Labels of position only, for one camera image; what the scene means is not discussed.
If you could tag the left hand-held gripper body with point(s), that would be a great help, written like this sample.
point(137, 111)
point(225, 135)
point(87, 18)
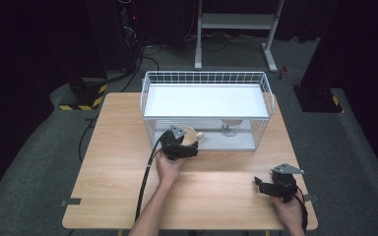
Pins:
point(172, 144)

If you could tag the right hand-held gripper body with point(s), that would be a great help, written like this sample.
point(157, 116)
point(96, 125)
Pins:
point(285, 183)

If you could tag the beige cup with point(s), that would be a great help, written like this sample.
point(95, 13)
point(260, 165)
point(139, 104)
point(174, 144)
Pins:
point(190, 135)

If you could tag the person's left hand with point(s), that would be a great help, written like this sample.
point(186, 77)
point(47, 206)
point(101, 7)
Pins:
point(168, 168)

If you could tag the person's right hand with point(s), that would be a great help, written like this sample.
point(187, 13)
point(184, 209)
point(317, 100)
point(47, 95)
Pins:
point(288, 213)

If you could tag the grey tape strip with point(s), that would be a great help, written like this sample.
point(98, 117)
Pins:
point(311, 197)
point(71, 202)

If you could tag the glass with wooden lid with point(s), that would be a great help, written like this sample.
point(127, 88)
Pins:
point(231, 127)

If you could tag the black base with yellow stripes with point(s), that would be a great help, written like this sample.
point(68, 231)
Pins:
point(83, 95)
point(320, 98)

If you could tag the grey metal stand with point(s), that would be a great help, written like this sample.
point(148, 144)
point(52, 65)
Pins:
point(236, 21)

